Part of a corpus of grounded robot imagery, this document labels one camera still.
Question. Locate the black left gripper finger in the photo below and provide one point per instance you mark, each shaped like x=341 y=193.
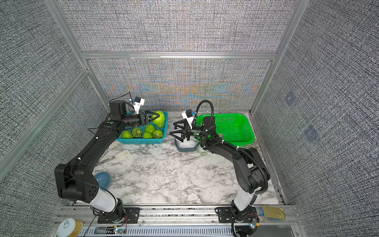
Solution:
x=155 y=120
x=152 y=114

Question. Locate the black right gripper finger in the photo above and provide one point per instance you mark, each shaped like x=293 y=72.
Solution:
x=181 y=124
x=180 y=135

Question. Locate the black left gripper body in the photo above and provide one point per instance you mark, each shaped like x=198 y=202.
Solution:
x=142 y=122

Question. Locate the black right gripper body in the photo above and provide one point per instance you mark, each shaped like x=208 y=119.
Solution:
x=198 y=132

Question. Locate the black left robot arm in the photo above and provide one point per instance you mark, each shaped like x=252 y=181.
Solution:
x=75 y=180

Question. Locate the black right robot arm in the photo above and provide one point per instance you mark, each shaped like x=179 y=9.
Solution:
x=251 y=172

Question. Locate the white foam net pile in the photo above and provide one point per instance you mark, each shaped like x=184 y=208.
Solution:
x=186 y=144

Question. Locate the grey-blue plastic tub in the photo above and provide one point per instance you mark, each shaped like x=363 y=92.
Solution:
x=186 y=150

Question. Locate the teal plastic basket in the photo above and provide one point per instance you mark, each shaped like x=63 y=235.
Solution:
x=147 y=138

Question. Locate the bright green plastic basket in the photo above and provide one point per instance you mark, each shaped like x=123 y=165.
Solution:
x=233 y=128

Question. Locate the blue bowl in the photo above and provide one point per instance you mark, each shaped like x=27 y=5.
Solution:
x=104 y=179

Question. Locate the gold tin can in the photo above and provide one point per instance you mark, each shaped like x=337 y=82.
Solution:
x=273 y=213

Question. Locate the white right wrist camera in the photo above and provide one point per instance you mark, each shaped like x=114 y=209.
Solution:
x=188 y=116

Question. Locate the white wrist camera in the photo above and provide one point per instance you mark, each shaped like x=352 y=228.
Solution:
x=137 y=104
x=188 y=116

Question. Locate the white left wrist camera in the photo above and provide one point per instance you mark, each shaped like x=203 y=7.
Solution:
x=137 y=104

